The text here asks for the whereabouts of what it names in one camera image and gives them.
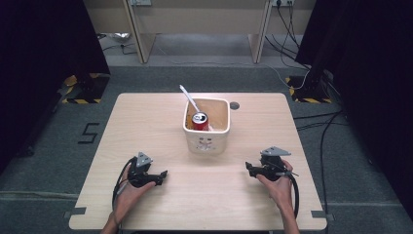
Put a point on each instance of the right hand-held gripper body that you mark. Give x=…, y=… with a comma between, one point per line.
x=272, y=169

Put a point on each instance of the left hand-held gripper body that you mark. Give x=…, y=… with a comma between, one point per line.
x=140, y=177

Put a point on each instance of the white square bin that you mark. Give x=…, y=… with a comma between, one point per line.
x=207, y=141

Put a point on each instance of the red drink can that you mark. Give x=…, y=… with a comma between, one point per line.
x=200, y=122

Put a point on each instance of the person's right hand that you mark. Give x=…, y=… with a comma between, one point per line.
x=281, y=191

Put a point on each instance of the person's left hand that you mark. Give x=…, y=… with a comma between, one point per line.
x=128, y=198

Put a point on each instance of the grey round table grommet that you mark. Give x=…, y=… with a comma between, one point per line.
x=234, y=105

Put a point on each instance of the stand base with striped tape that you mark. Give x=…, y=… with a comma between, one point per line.
x=308, y=92
x=86, y=89

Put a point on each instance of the black curtain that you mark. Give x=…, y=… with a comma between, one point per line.
x=39, y=65
x=367, y=81

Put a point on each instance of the light wooden desk frame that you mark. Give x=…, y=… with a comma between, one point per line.
x=201, y=19

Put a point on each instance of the white wall socket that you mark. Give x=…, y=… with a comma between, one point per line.
x=283, y=2

